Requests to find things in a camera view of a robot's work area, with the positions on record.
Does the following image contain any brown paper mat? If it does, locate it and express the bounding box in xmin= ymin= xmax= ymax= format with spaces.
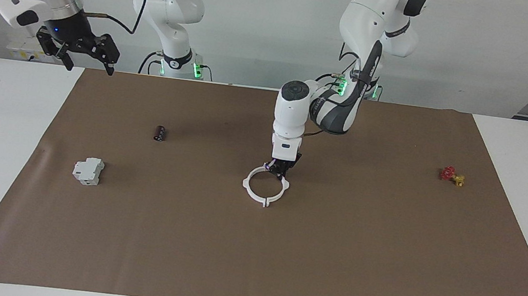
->
xmin=0 ymin=54 xmax=528 ymax=296

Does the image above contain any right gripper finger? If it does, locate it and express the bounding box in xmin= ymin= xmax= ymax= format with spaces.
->
xmin=32 ymin=29 xmax=78 ymax=71
xmin=83 ymin=31 xmax=123 ymax=77

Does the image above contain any black base cable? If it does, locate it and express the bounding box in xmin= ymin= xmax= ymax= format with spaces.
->
xmin=137 ymin=49 xmax=163 ymax=77
xmin=314 ymin=70 xmax=345 ymax=86

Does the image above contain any red handwheel brass valve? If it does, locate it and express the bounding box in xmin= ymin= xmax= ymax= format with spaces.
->
xmin=438 ymin=165 xmax=468 ymax=188

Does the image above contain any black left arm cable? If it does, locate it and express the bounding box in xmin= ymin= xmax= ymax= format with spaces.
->
xmin=302 ymin=46 xmax=363 ymax=143

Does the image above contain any white power strip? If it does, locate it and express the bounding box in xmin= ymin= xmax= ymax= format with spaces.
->
xmin=5 ymin=38 xmax=49 ymax=64

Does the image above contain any black cylindrical capacitor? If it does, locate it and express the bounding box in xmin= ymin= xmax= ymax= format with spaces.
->
xmin=152 ymin=125 xmax=169 ymax=144

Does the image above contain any white circuit breaker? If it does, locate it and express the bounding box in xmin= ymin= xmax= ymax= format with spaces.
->
xmin=71 ymin=155 xmax=106 ymax=188

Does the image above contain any white half pipe clamp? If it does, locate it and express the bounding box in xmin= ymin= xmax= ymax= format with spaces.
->
xmin=263 ymin=168 xmax=293 ymax=207
xmin=239 ymin=163 xmax=273 ymax=209

